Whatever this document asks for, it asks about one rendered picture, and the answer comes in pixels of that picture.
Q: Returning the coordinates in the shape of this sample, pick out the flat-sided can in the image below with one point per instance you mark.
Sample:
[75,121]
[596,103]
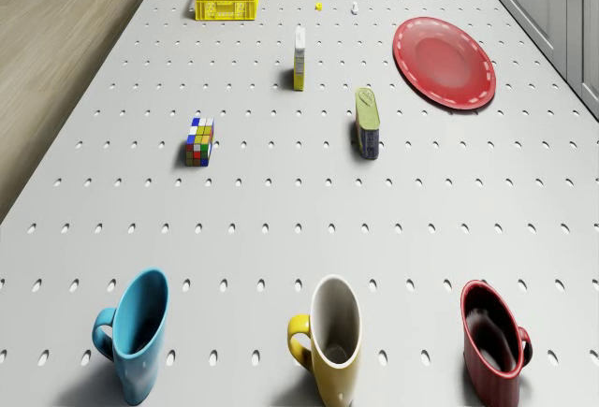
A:
[367,131]

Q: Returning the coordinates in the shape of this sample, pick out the puzzle cube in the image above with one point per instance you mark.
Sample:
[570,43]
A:
[200,142]

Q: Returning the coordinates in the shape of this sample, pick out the yellow and white box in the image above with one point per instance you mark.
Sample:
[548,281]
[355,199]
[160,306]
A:
[299,63]

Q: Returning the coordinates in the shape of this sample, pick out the small white bottle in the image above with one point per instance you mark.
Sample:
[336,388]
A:
[355,8]

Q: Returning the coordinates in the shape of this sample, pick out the red plate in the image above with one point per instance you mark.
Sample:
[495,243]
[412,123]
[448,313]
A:
[442,63]

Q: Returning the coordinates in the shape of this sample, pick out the yellow mug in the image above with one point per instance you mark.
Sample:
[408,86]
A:
[339,379]

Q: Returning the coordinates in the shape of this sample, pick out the blue mug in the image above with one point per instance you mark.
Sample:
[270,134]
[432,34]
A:
[138,365]

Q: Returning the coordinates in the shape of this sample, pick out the red mug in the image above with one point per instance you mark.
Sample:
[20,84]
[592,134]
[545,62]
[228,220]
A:
[491,383]

